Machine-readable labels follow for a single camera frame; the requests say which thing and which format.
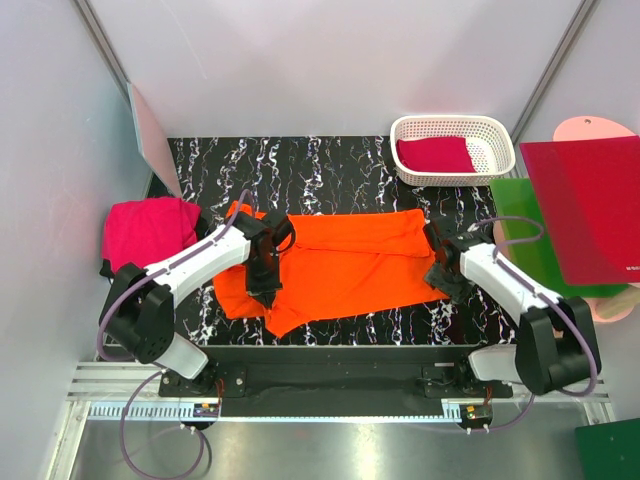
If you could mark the dark green board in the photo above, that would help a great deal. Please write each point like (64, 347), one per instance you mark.
(609, 451)

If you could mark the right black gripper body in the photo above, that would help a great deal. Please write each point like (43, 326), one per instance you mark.
(448, 282)

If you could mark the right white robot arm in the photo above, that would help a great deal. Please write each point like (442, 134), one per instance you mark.
(556, 347)

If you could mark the red plastic board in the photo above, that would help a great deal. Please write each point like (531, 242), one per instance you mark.
(588, 194)

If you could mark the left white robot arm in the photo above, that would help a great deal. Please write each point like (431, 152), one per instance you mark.
(139, 312)

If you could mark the dark red t shirt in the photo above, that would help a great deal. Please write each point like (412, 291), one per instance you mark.
(436, 155)

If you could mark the white plastic basket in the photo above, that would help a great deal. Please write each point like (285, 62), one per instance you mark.
(487, 140)

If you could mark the orange t shirt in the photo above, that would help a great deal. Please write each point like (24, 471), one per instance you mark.
(340, 266)

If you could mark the pink wooden stand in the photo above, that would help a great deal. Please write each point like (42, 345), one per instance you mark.
(515, 197)

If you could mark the folded pink t shirt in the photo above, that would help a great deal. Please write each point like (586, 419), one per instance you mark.
(156, 206)

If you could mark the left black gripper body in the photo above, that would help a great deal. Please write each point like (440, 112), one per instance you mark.
(263, 276)

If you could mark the folded black t shirt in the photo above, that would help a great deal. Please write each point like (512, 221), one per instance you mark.
(145, 239)

